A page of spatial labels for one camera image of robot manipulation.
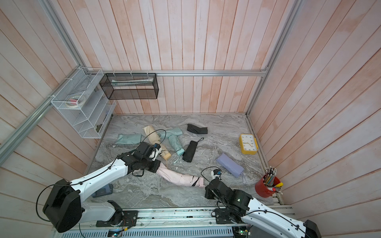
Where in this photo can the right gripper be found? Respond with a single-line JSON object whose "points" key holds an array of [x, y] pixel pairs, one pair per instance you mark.
{"points": [[208, 191]]}

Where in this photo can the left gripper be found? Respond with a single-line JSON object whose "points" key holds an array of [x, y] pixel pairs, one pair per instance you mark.
{"points": [[156, 164]]}

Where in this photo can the mint green sleeve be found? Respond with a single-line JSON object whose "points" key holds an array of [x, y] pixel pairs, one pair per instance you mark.
{"points": [[165, 134], [128, 139]]}

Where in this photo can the lavender umbrella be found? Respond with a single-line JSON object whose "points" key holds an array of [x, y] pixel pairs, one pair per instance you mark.
{"points": [[230, 165]]}

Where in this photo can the mint green umbrella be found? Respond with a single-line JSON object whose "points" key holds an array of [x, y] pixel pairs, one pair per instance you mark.
{"points": [[176, 145]]}

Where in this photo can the black umbrella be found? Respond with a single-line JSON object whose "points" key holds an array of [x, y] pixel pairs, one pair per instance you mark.
{"points": [[190, 151]]}

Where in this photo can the black sleeve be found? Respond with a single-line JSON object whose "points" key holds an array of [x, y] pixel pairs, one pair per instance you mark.
{"points": [[197, 130]]}

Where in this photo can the beige umbrella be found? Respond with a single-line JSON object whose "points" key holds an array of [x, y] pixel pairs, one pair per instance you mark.
{"points": [[165, 154]]}

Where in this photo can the pink umbrella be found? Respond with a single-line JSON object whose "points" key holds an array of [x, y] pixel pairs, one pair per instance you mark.
{"points": [[193, 181]]}

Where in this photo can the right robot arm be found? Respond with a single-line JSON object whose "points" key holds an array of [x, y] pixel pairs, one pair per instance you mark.
{"points": [[278, 224]]}

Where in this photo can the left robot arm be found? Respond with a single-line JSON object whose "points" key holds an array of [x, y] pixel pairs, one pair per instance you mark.
{"points": [[66, 204]]}

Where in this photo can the red pen holder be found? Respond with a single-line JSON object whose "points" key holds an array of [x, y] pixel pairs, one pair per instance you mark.
{"points": [[269, 184]]}

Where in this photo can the blue phone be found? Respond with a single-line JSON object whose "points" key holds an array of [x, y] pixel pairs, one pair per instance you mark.
{"points": [[106, 190]]}

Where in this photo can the yellow alarm clock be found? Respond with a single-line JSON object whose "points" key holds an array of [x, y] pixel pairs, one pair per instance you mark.
{"points": [[248, 144]]}

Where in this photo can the black mesh basket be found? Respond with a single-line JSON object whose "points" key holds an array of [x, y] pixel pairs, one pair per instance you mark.
{"points": [[130, 86]]}

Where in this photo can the tape roll on shelf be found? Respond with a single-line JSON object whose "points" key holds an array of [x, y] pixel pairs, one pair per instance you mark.
{"points": [[75, 101]]}

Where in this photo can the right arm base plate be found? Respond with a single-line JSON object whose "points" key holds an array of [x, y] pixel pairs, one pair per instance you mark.
{"points": [[232, 216]]}

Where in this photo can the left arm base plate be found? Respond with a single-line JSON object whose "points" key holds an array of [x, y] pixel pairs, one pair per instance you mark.
{"points": [[125, 218]]}

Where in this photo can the white wire shelf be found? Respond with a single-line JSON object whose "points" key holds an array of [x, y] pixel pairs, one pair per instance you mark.
{"points": [[91, 120]]}

